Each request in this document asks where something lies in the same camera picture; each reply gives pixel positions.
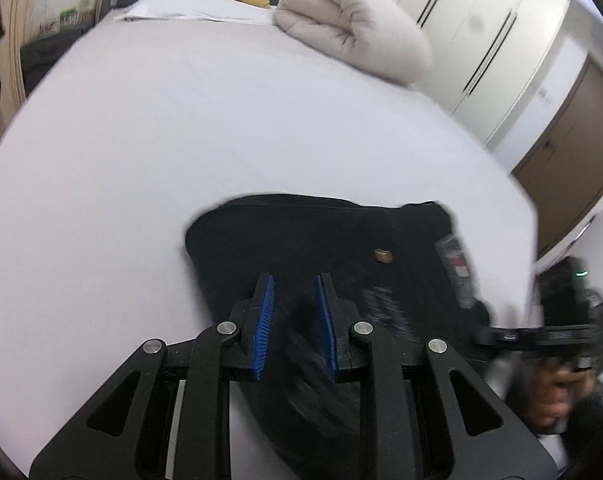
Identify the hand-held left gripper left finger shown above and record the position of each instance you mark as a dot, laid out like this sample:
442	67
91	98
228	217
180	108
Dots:
264	330

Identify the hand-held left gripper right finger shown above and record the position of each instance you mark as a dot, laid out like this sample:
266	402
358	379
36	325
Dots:
327	320

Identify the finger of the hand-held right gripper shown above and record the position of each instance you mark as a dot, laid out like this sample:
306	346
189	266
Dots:
511	337

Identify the black denim pants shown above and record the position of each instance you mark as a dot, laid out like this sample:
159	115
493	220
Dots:
331	235

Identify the person's right hand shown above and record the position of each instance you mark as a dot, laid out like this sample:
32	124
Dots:
556	400

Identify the brown wooden door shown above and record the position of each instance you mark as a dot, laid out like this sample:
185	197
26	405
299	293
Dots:
571	160

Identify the bed with white sheet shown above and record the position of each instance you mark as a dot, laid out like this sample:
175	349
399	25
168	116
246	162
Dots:
181	130

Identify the white wardrobe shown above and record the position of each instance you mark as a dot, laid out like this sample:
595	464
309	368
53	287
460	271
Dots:
481	40

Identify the rolled beige duvet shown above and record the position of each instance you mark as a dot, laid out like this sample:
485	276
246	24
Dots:
356	25

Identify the white pillow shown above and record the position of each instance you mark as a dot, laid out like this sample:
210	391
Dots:
196	10

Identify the grey nightstand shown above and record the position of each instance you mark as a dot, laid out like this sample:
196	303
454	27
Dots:
51	57

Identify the beige curtain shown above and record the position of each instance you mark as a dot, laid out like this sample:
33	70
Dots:
23	25

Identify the white wall switch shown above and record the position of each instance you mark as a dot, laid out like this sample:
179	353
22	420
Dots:
544	95

